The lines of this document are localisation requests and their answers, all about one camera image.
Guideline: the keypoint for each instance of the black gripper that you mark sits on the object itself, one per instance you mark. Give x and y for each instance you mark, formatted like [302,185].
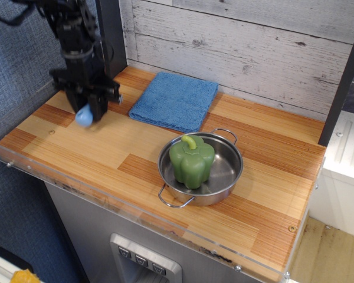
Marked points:
[86,72]

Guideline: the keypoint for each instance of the blue and grey toy spoon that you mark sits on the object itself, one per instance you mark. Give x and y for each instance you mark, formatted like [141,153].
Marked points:
[84,117]

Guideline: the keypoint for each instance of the green toy bell pepper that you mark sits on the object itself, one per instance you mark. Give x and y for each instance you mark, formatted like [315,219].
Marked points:
[191,159]

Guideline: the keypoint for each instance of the small steel pot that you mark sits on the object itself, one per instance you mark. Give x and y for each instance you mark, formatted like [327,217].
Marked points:
[225,172]

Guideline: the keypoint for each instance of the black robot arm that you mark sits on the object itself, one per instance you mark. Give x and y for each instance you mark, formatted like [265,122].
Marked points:
[72,24]

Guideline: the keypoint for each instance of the blue folded cloth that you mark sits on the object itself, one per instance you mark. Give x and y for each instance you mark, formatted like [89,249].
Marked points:
[175,102]

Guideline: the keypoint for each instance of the grey toy fridge cabinet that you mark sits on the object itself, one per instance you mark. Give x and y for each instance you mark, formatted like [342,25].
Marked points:
[90,226]

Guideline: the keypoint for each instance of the silver dispenser button panel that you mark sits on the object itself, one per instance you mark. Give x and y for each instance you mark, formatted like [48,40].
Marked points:
[136,263]

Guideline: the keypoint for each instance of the yellow object at corner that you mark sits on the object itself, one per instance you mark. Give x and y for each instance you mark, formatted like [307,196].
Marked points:
[24,276]

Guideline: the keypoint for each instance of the clear acrylic table guard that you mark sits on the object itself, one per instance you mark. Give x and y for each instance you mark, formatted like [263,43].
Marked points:
[249,229]

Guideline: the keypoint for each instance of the white toy sink unit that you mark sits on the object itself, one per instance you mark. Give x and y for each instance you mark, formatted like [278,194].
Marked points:
[332,200]

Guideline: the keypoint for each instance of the dark left frame post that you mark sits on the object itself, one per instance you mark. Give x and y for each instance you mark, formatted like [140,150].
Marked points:
[110,24]

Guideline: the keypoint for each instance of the dark frame post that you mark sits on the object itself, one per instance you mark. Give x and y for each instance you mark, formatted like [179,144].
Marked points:
[338,101]
[110,24]

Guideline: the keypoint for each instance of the dark right frame post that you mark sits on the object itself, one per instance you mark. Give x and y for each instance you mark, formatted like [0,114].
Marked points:
[338,101]

